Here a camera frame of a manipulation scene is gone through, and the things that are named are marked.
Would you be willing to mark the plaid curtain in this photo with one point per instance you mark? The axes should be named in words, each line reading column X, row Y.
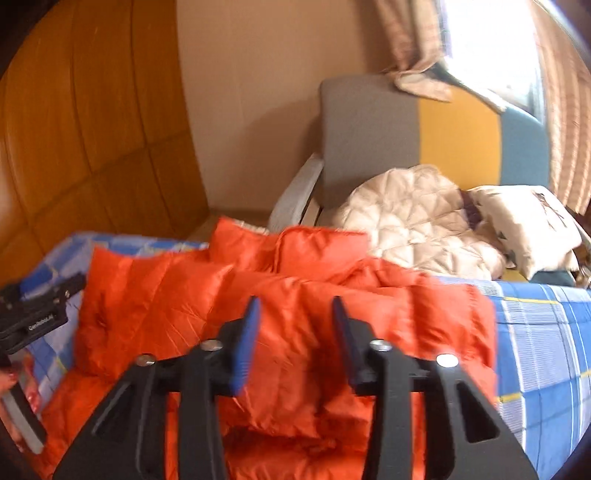
column 413, row 31
column 566, row 86

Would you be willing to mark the plaid left curtain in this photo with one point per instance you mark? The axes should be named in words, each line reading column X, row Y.
column 413, row 31

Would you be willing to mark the wooden wardrobe panels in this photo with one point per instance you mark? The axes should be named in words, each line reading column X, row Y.
column 94, row 131

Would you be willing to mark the white embroidered pillow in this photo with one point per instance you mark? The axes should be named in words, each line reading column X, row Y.
column 538, row 234

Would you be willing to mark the plaid right curtain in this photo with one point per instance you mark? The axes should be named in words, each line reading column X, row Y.
column 566, row 86

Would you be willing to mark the blue plaid bed sheet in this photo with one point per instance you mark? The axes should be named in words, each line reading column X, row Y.
column 543, row 361

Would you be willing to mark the person's left hand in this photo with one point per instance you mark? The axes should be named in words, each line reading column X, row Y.
column 20, row 401

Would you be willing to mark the grey yellow blue headboard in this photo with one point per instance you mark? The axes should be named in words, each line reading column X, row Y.
column 370, row 127

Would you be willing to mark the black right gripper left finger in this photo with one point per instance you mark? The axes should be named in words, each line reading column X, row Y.
column 124, row 437

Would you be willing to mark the orange puffer jacket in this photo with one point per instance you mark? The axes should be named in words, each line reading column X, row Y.
column 297, row 418

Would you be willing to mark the white bed side rail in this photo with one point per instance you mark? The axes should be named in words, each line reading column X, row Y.
column 290, row 208

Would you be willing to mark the beige quilted jacket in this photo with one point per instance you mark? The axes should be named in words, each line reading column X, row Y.
column 416, row 218

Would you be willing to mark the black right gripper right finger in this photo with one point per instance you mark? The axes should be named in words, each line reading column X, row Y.
column 427, row 413

